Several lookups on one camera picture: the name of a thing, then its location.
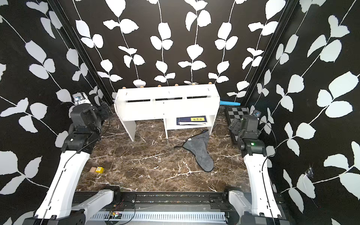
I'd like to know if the grey blue cleaning cloth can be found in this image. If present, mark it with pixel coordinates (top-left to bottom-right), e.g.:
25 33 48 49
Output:
174 130 214 172

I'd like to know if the white wooden bookshelf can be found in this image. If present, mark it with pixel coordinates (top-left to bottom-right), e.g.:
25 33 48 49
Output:
114 84 220 141

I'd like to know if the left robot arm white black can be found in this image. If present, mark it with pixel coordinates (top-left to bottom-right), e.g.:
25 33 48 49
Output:
23 102 116 225

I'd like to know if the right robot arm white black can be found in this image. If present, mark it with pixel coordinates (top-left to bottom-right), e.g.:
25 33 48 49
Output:
228 110 291 225

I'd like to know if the black white checkerboard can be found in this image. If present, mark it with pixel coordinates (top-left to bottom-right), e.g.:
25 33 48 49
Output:
224 106 249 146

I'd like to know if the blue plastic flashlight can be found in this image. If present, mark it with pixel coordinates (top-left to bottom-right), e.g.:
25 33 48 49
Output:
220 100 241 106

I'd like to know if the blue book yellow label top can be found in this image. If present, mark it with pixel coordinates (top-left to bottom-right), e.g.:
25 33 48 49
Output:
176 116 207 126

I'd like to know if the small yellow tan object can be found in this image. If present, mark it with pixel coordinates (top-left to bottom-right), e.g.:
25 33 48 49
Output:
89 167 105 174

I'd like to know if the small green circuit board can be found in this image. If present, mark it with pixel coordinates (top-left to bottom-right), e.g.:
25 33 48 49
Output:
108 212 122 220

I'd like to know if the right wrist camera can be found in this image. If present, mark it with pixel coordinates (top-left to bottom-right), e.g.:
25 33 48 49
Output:
251 110 262 118

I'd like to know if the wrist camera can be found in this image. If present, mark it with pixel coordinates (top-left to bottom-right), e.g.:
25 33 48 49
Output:
72 92 92 106
251 110 262 118

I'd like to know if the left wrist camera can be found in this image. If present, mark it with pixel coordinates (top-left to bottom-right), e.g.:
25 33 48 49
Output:
72 92 92 106

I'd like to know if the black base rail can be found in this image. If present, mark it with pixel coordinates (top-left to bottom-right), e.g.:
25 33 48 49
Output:
71 192 286 211

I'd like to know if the white perforated cable strip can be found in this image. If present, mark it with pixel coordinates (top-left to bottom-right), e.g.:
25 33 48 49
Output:
89 211 227 223

